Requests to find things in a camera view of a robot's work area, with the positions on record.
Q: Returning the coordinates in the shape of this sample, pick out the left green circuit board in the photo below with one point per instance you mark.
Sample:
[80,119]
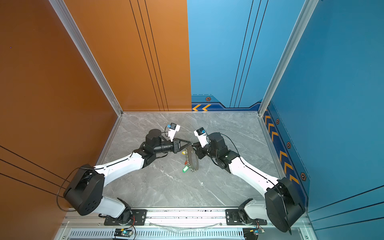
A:
[124,233]

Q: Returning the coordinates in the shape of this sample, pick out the aluminium corner post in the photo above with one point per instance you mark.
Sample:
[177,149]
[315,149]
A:
[300,25]
[75,34]

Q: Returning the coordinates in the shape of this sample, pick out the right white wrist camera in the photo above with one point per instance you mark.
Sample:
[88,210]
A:
[202,136]

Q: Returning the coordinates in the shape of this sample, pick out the green key tag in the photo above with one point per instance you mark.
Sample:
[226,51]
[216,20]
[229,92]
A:
[185,169]

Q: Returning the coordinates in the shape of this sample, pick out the aluminium front rail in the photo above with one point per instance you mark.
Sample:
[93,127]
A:
[193,223]

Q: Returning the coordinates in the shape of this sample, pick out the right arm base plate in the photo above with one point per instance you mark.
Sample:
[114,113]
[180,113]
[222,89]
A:
[239,217]

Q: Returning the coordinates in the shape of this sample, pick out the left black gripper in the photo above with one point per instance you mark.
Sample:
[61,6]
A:
[176,146]

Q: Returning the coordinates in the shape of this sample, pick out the green circuit board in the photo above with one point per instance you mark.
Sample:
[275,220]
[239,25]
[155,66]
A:
[256,232]
[124,233]

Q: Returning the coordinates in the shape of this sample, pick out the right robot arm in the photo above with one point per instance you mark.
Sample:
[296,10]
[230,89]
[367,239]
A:
[282,206]

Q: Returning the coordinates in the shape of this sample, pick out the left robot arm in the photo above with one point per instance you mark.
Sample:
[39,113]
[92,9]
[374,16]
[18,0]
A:
[85,191]

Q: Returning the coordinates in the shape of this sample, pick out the right aluminium corner post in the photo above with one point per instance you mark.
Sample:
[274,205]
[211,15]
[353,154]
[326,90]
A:
[300,25]

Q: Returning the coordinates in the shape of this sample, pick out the left aluminium corner post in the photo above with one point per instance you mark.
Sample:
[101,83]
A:
[75,34]

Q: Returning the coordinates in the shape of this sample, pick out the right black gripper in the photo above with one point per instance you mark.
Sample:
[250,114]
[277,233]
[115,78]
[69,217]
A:
[199,152]

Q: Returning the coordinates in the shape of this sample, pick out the right green circuit board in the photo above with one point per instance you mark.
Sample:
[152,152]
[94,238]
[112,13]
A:
[256,232]

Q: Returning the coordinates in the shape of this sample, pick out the grey metal key holder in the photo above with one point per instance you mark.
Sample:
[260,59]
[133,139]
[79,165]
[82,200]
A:
[192,160]

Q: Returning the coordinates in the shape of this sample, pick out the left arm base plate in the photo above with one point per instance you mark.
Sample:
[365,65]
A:
[128,218]

